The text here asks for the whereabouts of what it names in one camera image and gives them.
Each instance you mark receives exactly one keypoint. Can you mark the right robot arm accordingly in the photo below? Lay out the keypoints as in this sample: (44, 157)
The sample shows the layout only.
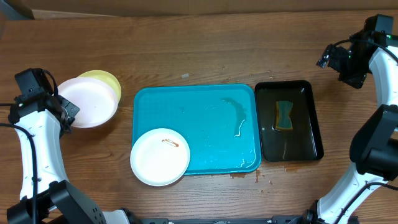
(373, 151)

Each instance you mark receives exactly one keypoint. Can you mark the black water tray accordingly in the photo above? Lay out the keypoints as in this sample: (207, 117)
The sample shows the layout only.
(304, 142)

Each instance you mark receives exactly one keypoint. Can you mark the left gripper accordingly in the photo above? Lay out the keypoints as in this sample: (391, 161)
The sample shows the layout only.
(74, 108)

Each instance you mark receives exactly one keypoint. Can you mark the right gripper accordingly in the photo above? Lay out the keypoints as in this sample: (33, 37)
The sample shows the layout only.
(334, 56)

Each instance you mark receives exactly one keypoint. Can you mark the light green plate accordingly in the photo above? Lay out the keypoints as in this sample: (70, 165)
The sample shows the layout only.
(107, 79)

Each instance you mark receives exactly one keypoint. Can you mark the white plate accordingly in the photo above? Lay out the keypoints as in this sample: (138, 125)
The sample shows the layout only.
(160, 157)
(87, 119)

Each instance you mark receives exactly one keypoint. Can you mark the teal plastic tray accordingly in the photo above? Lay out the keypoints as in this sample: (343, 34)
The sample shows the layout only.
(219, 122)

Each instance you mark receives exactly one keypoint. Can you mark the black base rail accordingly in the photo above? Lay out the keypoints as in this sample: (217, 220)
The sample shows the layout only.
(278, 219)

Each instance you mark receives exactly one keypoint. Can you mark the green yellow sponge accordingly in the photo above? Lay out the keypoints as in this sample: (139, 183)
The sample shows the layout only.
(282, 115)

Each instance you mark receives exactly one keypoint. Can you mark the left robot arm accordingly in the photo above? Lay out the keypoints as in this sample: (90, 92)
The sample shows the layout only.
(40, 117)

